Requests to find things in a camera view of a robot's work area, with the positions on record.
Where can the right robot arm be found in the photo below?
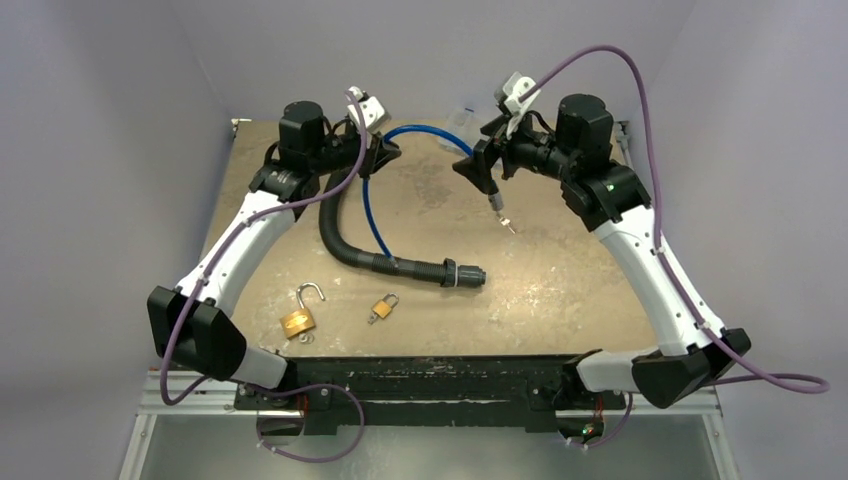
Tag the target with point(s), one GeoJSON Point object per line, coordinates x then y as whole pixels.
{"type": "Point", "coordinates": [694, 347]}

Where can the cable lock keys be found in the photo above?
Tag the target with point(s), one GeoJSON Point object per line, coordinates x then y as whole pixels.
{"type": "Point", "coordinates": [507, 224]}

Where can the clear plastic organizer box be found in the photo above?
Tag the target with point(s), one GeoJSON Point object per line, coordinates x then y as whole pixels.
{"type": "Point", "coordinates": [465, 124]}

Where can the small brass padlock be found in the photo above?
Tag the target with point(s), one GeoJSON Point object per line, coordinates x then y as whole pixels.
{"type": "Point", "coordinates": [383, 307]}

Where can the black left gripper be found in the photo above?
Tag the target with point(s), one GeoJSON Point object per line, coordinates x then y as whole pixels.
{"type": "Point", "coordinates": [380, 153]}

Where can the large open brass padlock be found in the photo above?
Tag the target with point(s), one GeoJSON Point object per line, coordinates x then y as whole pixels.
{"type": "Point", "coordinates": [300, 323]}

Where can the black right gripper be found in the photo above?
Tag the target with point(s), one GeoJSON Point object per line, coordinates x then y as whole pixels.
{"type": "Point", "coordinates": [486, 157]}

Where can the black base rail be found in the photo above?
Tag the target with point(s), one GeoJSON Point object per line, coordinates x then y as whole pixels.
{"type": "Point", "coordinates": [520, 391]}

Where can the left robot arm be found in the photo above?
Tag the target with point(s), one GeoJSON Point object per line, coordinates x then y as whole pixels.
{"type": "Point", "coordinates": [191, 322]}

